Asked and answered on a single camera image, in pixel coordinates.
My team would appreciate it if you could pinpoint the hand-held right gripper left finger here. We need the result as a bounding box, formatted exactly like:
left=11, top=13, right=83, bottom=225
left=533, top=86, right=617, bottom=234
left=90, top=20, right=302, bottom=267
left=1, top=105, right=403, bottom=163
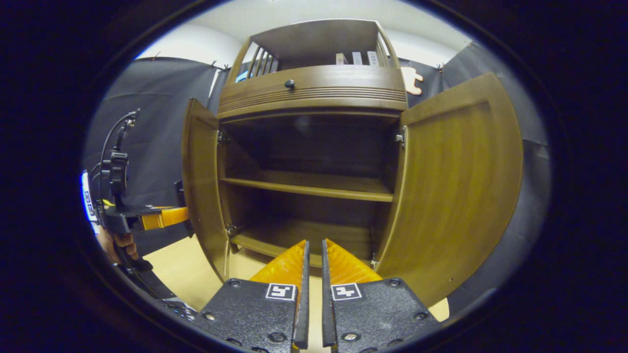
left=196, top=240, right=311, bottom=351

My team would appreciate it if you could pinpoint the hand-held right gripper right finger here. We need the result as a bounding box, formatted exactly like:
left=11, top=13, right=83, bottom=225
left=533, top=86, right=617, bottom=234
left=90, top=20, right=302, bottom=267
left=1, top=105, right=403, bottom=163
left=322, top=239, right=439, bottom=351

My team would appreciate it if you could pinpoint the wooden shoe cabinet door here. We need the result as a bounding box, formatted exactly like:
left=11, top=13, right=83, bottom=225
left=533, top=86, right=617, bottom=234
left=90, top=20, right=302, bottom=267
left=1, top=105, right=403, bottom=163
left=375, top=72, right=524, bottom=307
left=182, top=98, right=232, bottom=283

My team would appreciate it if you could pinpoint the black backdrop cloth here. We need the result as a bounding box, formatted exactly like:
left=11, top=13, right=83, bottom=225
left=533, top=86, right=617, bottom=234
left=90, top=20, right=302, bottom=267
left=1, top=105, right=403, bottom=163
left=81, top=42, right=553, bottom=315

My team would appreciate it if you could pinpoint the wooden inner shelf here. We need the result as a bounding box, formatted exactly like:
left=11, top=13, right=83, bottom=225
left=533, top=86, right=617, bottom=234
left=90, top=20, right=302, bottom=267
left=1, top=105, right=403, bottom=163
left=220, top=169, right=395, bottom=203

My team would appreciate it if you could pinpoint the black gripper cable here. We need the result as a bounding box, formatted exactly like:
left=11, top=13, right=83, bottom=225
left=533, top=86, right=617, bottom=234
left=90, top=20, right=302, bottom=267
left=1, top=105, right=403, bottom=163
left=100, top=109, right=141, bottom=206

